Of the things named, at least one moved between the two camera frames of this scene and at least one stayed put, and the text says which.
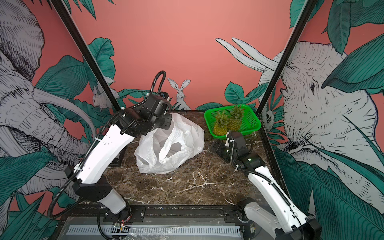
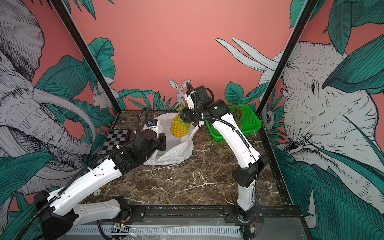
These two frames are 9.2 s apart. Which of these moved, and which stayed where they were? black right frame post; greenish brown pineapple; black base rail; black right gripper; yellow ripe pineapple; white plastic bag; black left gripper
Moved: black left gripper; yellow ripe pineapple; white plastic bag; black right gripper
Stayed: greenish brown pineapple; black right frame post; black base rail
